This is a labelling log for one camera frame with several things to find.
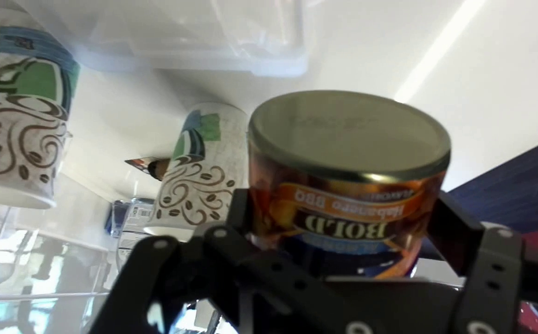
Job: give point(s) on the orange can with blue lid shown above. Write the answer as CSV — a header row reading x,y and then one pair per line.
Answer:
x,y
343,186

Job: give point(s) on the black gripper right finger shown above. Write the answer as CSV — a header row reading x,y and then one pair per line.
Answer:
x,y
487,279

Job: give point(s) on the patterned paper cup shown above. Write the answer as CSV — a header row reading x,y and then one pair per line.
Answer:
x,y
200,173
20,123

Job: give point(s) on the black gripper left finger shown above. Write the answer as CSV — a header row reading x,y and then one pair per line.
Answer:
x,y
176,266

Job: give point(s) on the clear plastic container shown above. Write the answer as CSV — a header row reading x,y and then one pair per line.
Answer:
x,y
187,38

